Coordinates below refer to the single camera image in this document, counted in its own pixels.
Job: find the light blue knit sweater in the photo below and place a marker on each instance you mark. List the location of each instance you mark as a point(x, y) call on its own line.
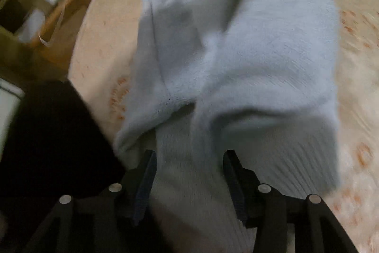
point(237, 63)

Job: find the beige floral bedspread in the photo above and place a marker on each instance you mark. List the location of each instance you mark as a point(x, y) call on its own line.
point(103, 33)

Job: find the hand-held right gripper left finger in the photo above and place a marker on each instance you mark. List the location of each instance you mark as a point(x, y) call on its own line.
point(143, 190)

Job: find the brown cardboard box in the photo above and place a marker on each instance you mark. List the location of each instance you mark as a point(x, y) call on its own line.
point(26, 57)

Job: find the wooden nightstand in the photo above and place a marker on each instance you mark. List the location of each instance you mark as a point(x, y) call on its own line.
point(68, 1)

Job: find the black fleece garment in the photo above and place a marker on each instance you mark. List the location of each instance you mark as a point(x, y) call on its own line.
point(53, 137)

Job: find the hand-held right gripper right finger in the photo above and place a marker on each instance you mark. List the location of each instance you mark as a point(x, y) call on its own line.
point(235, 190)

